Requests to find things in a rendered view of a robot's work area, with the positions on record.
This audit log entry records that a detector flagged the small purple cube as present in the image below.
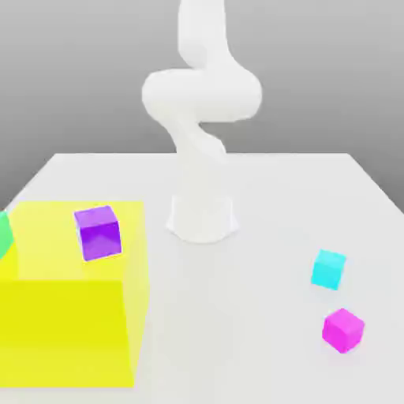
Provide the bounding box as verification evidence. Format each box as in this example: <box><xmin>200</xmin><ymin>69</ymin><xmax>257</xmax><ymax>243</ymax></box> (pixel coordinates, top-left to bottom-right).
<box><xmin>73</xmin><ymin>204</ymin><xmax>123</xmax><ymax>263</ymax></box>

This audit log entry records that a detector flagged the small cyan cube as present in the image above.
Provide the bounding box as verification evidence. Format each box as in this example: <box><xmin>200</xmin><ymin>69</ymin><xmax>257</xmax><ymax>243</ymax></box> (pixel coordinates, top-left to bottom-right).
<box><xmin>310</xmin><ymin>248</ymin><xmax>347</xmax><ymax>292</ymax></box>

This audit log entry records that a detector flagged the small magenta cube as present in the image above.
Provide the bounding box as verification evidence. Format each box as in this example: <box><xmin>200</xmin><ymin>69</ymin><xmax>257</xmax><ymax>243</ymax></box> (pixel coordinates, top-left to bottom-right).
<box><xmin>321</xmin><ymin>308</ymin><xmax>366</xmax><ymax>354</ymax></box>

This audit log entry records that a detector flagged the small green cube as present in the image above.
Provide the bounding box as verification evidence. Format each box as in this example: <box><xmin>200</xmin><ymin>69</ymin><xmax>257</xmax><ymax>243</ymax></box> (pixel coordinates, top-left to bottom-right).
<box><xmin>0</xmin><ymin>210</ymin><xmax>15</xmax><ymax>260</ymax></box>

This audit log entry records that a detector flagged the large yellow box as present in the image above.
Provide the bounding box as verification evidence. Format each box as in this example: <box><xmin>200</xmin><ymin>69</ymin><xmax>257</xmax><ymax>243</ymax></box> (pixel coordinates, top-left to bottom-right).
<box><xmin>0</xmin><ymin>200</ymin><xmax>151</xmax><ymax>389</ymax></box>

